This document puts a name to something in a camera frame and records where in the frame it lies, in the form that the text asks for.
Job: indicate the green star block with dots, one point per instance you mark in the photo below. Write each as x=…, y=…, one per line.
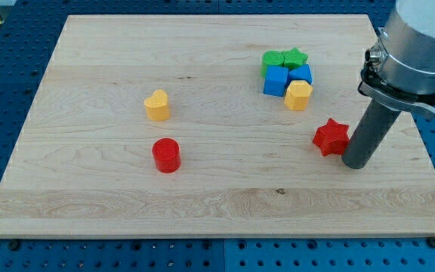
x=294, y=58

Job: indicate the blue cube block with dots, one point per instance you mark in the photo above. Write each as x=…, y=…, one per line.
x=275, y=80

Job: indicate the yellow hexagon block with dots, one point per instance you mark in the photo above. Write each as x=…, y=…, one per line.
x=297, y=95

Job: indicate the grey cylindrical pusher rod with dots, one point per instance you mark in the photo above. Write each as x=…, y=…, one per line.
x=371, y=130

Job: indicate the green cylinder block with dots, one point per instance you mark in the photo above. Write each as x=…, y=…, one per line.
x=270, y=58

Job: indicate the wooden board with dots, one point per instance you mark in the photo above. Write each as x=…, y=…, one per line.
x=83, y=168

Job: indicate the blue triangle block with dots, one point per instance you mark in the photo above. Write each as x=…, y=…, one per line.
x=301, y=73

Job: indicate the red star block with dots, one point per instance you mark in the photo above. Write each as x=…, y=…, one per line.
x=332, y=138

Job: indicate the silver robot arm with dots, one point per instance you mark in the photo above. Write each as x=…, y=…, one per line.
x=398, y=75

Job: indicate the yellow heart block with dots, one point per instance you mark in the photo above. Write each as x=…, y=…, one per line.
x=157, y=106

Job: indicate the red cylinder block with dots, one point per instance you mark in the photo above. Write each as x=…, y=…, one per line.
x=166, y=154

